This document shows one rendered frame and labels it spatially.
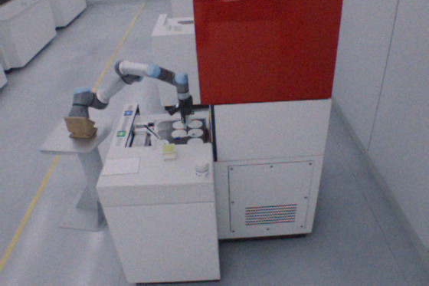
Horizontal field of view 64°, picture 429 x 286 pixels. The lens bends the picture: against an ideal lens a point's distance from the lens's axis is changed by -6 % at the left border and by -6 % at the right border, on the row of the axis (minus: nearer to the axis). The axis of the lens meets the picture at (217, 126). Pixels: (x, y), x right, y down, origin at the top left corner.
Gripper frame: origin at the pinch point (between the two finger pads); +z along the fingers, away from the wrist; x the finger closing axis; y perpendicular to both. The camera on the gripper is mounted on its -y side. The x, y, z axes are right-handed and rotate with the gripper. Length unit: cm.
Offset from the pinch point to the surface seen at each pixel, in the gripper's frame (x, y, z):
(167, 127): 15.0, -8.5, 8.7
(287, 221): -36, 61, 77
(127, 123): 20.3, -34.1, 2.7
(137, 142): 8.1, -30.2, 10.6
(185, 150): -23.5, -4.8, 2.1
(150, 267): -43, -40, 74
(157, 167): -33.1, -22.9, 2.1
